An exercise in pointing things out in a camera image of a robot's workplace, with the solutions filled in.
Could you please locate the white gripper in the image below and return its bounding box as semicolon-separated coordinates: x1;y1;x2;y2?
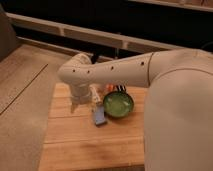
69;84;92;113

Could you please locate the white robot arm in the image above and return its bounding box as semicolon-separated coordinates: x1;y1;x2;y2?
58;48;213;171

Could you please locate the green ceramic bowl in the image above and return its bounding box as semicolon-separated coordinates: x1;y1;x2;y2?
103;91;134;118

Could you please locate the white tube with blue cap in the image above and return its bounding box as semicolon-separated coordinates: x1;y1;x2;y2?
91;86;107;126

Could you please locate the wooden table board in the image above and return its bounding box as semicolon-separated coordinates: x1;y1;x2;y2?
38;83;146;171

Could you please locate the orange small object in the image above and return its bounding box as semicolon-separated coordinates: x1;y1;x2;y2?
106;84;114;92

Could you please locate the black striped object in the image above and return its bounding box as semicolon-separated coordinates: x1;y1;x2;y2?
116;85;127;92

